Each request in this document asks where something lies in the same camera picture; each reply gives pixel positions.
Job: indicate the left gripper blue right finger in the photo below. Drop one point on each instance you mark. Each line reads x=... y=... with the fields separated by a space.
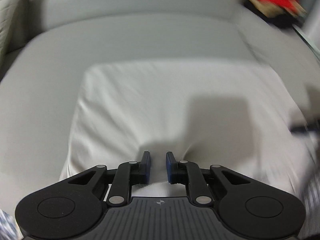
x=176 y=171

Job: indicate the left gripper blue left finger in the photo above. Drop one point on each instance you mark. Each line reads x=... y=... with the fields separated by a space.
x=141 y=170

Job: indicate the white t-shirt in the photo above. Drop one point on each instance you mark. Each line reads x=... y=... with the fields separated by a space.
x=209 y=112

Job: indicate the houndstooth patterned fabric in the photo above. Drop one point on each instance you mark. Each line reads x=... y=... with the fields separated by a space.
x=310 y=197

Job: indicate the glass side table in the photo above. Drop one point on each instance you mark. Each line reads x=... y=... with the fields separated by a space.
x=310 y=44

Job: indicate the black folded garment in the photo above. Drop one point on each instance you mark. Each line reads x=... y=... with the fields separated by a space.
x=281 y=21

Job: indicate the tan folded garment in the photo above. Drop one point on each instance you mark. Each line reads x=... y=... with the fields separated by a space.
x=270 y=9

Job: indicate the blue white patterned rug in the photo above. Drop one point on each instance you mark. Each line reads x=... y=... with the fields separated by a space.
x=8 y=227

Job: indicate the grey sofa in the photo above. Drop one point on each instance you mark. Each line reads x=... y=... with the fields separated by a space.
x=67 y=37

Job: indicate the front grey cushion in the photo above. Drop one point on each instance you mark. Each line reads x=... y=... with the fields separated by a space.
x=13 y=25

